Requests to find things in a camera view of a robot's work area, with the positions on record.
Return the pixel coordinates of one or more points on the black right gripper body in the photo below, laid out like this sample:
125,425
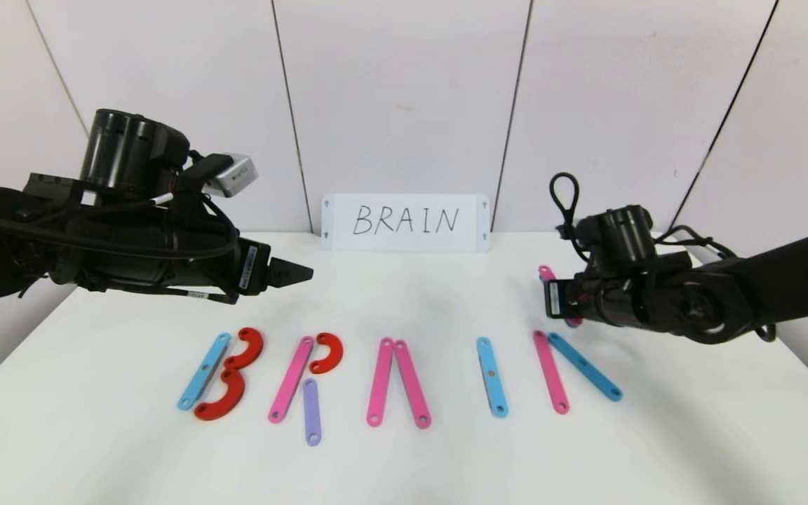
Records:
555,299

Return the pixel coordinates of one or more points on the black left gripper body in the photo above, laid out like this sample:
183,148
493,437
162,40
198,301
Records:
252,268

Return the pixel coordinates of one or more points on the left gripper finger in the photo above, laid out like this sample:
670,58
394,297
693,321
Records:
285,268
283,278

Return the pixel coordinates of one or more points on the pink bar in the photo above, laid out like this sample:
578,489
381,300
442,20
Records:
551,372
546,271
380,382
290,380
412,384

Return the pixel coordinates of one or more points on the blue bar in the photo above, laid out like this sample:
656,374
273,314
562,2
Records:
204,372
496,393
584,367

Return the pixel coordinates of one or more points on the short purple bar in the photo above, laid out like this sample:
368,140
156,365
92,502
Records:
312,414

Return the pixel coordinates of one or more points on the white sign card BRAIN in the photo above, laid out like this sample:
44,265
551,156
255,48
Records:
404,202

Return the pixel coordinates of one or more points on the black right camera bracket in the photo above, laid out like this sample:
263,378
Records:
590,235

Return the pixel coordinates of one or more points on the black camera bracket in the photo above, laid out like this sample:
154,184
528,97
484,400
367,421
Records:
590,235
199,173

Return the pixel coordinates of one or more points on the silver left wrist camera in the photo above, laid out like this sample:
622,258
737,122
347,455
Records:
238,173

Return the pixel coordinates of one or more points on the black left camera bracket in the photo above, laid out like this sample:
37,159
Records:
199,173

